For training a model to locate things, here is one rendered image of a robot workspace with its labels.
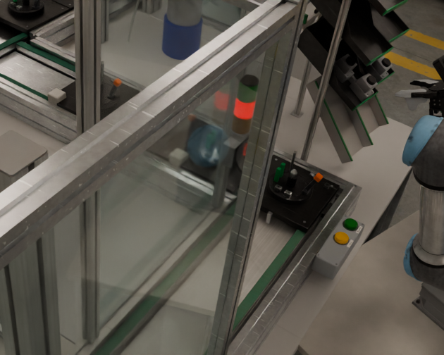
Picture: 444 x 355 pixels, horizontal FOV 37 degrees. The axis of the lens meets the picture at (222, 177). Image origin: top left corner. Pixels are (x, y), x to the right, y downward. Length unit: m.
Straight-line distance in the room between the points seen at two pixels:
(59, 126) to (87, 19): 1.25
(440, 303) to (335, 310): 0.29
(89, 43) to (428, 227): 0.91
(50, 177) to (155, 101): 0.12
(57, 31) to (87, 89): 1.66
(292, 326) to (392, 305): 0.31
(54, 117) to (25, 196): 1.80
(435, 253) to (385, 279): 0.39
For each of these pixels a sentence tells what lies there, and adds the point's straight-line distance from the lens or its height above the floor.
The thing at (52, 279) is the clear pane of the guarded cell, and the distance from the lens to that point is 0.58.
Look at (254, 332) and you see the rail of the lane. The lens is 1.70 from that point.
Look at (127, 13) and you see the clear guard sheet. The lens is 1.17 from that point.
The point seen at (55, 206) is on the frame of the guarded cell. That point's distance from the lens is 0.50.
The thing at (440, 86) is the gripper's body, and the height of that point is 1.36.
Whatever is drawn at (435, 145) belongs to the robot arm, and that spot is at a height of 1.54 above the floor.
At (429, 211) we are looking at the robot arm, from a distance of 1.58.
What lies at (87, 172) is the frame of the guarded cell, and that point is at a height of 1.99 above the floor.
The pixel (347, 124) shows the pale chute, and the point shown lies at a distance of 2.25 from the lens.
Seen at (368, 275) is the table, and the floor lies 0.86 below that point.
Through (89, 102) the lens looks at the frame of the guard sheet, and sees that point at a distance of 1.15.
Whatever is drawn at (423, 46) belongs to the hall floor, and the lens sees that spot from 5.20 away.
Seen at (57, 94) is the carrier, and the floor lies 0.99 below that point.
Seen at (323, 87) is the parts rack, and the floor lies 1.23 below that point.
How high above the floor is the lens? 2.33
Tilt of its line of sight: 41 degrees down
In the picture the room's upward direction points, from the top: 10 degrees clockwise
